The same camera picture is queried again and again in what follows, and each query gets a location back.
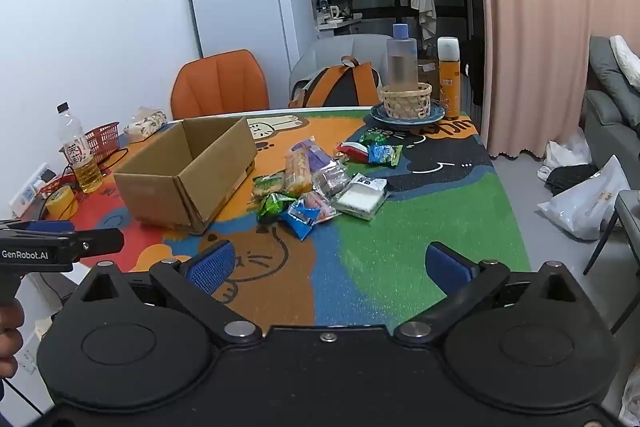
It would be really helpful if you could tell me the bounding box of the yellow tape roll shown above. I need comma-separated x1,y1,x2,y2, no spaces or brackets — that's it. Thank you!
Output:
44,186,79,219

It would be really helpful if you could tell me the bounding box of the bright green snack packet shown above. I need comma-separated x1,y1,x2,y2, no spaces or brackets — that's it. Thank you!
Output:
256,193,297,222

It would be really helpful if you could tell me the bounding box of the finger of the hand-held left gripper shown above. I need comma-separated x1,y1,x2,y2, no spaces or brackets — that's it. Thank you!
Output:
67,228,125,264
0,219,77,235

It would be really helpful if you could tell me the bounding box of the colourful cartoon table mat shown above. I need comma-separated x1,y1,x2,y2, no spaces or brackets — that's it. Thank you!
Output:
65,104,532,333

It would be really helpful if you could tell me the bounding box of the plastic bottle of yellow drink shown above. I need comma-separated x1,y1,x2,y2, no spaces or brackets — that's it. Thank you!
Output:
56,102,104,194

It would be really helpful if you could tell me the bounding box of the clear bottle with purple cap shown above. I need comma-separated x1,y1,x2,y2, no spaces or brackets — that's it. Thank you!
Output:
387,23,419,92

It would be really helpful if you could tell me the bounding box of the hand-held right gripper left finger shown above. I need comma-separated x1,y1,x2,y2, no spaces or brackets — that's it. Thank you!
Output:
82,241,262,349

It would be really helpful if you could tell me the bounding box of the blue and green snack packet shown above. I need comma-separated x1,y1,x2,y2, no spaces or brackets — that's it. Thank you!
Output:
368,143,404,168

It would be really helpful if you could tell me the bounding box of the patterned tissue pack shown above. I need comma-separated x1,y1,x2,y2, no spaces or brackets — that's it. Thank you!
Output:
123,106,167,144

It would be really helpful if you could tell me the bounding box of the long orange biscuit packet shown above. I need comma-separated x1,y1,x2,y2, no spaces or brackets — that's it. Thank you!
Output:
284,146,313,196

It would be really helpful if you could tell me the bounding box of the grey sofa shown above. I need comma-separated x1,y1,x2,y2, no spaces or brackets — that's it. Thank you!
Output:
582,34,640,168

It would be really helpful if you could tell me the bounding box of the white pillow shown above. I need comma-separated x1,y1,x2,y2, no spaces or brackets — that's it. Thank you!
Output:
610,35,640,88

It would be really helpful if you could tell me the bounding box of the red plastic basket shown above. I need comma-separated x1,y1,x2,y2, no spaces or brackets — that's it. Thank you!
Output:
82,122,121,165

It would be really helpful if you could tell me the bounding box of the person's left hand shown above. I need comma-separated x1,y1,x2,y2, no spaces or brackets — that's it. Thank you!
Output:
0,296,26,379

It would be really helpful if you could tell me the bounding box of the pink curtain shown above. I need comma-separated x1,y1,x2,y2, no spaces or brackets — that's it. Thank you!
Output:
470,0,640,160

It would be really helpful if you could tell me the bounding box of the pink and white snack packet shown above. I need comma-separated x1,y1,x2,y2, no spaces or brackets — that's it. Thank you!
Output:
300,192,343,224

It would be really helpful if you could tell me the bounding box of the red and white snack packet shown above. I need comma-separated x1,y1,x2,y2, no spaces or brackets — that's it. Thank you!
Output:
336,140,372,164

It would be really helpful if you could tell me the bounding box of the clear silver snack packet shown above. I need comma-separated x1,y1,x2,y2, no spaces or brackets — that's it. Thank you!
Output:
311,159,353,198

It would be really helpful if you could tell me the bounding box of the woven bamboo basket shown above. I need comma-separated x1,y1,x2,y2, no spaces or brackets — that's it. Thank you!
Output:
377,82,432,120

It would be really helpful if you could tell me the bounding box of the orange spray can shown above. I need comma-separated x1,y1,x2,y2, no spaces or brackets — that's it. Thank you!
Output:
437,37,462,120

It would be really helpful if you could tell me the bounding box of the white refrigerator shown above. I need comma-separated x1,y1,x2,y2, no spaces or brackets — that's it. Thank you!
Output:
186,0,318,75

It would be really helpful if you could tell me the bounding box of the dark side table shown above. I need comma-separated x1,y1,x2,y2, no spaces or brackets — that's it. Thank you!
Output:
582,189,640,334

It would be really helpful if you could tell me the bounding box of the white square snack packet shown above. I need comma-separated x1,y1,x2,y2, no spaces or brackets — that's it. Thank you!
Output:
334,173,390,221

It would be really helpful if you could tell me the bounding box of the small white plastic bag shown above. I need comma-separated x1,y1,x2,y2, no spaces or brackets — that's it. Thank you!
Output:
537,129,593,180

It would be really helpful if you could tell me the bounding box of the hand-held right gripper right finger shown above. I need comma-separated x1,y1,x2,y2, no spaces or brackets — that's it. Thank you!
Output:
395,242,596,346

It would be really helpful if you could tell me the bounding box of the pale green snack packet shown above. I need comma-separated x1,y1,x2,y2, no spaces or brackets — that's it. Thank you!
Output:
251,173,287,198

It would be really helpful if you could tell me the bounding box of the orange chair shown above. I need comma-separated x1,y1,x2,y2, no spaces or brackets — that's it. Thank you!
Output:
171,49,270,120

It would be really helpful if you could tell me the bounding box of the purple snack packet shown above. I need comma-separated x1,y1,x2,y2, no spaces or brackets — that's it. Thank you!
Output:
292,138,331,172

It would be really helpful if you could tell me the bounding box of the white power strip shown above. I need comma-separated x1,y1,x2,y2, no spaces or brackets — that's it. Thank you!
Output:
9,163,56,218

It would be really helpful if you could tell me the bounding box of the large white plastic bag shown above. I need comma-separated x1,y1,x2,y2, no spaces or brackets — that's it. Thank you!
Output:
537,155,631,240

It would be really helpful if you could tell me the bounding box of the orange and black backpack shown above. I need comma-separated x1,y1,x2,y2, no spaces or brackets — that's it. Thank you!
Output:
289,55,382,108

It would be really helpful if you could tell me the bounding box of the black cloth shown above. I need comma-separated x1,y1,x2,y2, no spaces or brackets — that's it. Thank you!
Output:
545,163,599,196

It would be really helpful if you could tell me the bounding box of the brown cardboard box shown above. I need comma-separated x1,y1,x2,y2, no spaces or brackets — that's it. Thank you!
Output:
113,117,259,235

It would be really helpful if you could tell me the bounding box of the blue ceramic plate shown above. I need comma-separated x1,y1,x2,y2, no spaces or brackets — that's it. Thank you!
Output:
370,102,446,125

